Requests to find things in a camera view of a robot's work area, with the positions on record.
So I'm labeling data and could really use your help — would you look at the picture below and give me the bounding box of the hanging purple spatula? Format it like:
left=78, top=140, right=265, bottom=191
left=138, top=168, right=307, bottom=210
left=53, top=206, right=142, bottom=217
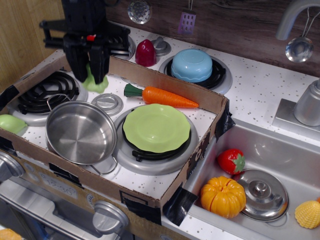
left=177, top=0, right=196, bottom=35

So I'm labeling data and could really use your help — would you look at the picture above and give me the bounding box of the hanging silver ladle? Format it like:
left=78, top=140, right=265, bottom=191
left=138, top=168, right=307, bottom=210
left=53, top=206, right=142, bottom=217
left=285, top=8, right=320, bottom=63

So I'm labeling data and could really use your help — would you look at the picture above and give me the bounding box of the silver stove knob left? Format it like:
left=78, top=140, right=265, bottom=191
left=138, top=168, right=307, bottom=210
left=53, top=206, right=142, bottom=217
left=0, top=151, right=25, bottom=182

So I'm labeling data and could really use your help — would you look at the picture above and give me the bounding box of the dark red toy beet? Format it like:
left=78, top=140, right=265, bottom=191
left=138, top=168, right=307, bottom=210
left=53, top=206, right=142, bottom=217
left=135, top=39, right=157, bottom=67

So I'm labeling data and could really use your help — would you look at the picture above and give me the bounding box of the yellow toy bottom left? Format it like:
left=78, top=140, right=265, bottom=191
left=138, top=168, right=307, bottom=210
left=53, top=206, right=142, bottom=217
left=0, top=228, right=22, bottom=240

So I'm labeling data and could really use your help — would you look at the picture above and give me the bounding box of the yellow toy corn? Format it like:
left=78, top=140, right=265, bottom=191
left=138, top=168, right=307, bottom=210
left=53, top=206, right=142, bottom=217
left=294, top=200, right=320, bottom=229

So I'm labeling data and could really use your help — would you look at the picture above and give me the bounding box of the light green plastic plate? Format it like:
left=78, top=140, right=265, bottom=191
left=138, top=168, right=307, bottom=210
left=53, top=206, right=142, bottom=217
left=122, top=103, right=192, bottom=154

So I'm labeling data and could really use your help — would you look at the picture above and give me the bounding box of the black front right burner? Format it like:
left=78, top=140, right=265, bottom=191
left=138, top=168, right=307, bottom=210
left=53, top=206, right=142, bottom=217
left=121, top=107, right=193, bottom=161

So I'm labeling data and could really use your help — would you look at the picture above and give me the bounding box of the stainless steel pot lid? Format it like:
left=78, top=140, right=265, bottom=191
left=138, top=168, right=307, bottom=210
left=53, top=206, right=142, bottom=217
left=232, top=169, right=290, bottom=222

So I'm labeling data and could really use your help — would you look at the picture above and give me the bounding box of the black rear right burner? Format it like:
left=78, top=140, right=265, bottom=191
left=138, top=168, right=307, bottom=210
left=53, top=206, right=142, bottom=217
left=163, top=57, right=227, bottom=89

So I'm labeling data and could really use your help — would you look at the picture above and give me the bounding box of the brown cardboard fence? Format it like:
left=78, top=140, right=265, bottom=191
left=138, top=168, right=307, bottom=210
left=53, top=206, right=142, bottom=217
left=0, top=57, right=235, bottom=225

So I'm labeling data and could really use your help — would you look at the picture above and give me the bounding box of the orange toy carrot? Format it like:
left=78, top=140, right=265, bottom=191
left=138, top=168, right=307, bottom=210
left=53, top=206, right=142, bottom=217
left=123, top=83, right=199, bottom=109

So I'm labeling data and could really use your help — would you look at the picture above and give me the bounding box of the silver stovetop knob centre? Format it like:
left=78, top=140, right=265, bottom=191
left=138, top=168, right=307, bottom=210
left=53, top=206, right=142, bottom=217
left=91, top=93, right=124, bottom=116

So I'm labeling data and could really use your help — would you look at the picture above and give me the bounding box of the silver stove knob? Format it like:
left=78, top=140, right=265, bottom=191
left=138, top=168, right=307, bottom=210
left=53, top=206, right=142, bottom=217
left=92, top=200, right=130, bottom=235
left=0, top=151, right=25, bottom=182

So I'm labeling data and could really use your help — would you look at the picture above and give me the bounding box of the light blue plastic bowl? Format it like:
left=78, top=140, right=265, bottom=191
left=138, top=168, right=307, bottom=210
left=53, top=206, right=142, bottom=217
left=171, top=48, right=213, bottom=83

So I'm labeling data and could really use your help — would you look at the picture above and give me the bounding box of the silver stovetop knob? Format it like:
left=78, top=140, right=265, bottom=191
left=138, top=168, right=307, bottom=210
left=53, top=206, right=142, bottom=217
left=151, top=36, right=172, bottom=57
left=91, top=93, right=124, bottom=116

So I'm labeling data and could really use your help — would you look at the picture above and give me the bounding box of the black burner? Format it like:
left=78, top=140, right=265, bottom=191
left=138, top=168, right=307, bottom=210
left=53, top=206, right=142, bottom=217
left=17, top=71, right=80, bottom=115
left=163, top=57, right=227, bottom=89
left=121, top=107, right=193, bottom=161

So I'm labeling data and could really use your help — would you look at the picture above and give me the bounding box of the red toy strawberry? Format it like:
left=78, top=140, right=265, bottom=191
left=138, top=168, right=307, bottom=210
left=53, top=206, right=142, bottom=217
left=217, top=148, right=245, bottom=175

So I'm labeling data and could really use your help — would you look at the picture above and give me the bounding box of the silver stovetop knob rear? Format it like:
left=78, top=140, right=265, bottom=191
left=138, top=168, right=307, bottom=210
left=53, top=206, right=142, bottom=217
left=151, top=36, right=172, bottom=57

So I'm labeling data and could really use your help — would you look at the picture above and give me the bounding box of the orange toy pumpkin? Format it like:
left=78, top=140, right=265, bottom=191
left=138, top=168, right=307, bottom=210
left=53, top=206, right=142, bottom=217
left=200, top=176, right=247, bottom=219

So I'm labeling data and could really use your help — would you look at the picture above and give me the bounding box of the silver stove knob front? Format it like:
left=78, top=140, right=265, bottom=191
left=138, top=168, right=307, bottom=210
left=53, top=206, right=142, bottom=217
left=92, top=200, right=130, bottom=235

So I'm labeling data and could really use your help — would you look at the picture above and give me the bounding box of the silver toy faucet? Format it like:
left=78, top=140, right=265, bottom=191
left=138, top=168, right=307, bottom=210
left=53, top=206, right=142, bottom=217
left=272, top=0, right=320, bottom=141

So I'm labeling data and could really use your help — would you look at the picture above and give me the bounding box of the hanging silver skimmer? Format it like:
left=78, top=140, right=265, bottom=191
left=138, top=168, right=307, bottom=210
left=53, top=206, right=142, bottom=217
left=127, top=0, right=152, bottom=25

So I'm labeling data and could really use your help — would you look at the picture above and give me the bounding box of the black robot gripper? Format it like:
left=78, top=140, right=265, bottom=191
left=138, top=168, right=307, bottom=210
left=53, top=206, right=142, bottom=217
left=39, top=0, right=130, bottom=84

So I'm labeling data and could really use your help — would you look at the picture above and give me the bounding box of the light green toy pear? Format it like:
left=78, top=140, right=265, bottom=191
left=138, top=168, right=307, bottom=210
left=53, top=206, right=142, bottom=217
left=0, top=114, right=28, bottom=134

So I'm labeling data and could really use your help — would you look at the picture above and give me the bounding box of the black front left burner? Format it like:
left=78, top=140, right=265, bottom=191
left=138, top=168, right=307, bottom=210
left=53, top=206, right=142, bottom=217
left=17, top=71, right=80, bottom=115

